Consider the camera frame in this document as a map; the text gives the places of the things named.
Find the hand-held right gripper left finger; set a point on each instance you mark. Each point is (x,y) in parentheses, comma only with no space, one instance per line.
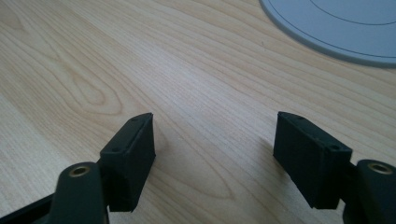
(130,161)

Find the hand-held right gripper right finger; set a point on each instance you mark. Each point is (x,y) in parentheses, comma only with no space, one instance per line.
(308,161)

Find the grey round mat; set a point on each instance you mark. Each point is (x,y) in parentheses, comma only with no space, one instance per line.
(339,25)

